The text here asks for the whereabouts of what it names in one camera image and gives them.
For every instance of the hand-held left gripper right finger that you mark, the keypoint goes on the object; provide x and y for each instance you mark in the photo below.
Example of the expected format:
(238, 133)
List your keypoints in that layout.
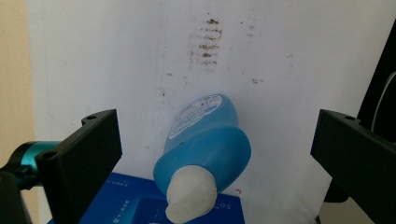
(358, 155)

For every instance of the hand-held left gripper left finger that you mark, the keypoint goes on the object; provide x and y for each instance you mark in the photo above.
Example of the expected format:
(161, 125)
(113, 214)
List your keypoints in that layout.
(81, 161)

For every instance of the blue cardboard box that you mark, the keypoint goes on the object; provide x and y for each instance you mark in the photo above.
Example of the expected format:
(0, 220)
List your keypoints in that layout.
(124, 199)

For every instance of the blue bottle with white cap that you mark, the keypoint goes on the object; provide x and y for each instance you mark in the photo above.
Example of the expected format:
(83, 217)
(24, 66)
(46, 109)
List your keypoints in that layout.
(211, 146)

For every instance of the dark stand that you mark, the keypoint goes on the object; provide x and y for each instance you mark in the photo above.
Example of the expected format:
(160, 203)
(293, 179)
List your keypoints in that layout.
(384, 77)

